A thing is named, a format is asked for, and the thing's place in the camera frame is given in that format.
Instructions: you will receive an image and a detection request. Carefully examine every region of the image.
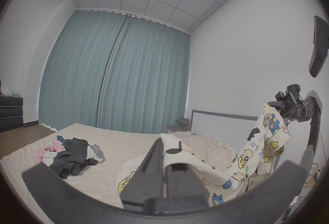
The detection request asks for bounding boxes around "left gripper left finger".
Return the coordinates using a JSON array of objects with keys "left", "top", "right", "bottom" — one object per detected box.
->
[{"left": 120, "top": 138, "right": 165, "bottom": 207}]

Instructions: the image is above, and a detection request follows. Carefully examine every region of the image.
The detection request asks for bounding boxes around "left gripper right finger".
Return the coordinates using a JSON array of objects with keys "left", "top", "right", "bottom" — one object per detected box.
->
[{"left": 164, "top": 163, "right": 210, "bottom": 205}]

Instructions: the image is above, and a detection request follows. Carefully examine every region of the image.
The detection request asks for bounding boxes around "white printed pyjama top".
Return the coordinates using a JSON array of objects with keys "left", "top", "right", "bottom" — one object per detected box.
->
[{"left": 116, "top": 102, "right": 291, "bottom": 208}]

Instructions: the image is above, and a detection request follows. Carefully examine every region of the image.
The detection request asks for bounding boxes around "pile of clothes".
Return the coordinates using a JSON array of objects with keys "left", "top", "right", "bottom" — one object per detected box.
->
[{"left": 35, "top": 135, "right": 105, "bottom": 180}]

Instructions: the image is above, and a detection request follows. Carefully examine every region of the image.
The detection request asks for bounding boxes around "bed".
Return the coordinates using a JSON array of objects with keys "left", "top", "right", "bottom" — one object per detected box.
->
[{"left": 0, "top": 110, "right": 283, "bottom": 218}]

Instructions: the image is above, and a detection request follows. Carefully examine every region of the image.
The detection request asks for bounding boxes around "grey bedside table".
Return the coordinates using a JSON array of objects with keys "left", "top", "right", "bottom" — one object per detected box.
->
[{"left": 167, "top": 117, "right": 190, "bottom": 133}]

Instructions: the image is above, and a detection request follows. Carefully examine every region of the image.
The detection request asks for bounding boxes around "blue-green curtain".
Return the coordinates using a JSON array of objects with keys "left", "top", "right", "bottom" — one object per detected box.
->
[{"left": 38, "top": 9, "right": 191, "bottom": 134}]

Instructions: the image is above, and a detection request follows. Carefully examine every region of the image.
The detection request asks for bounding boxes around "black chest of drawers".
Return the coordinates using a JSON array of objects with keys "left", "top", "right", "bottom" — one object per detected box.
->
[{"left": 0, "top": 80, "right": 24, "bottom": 133}]

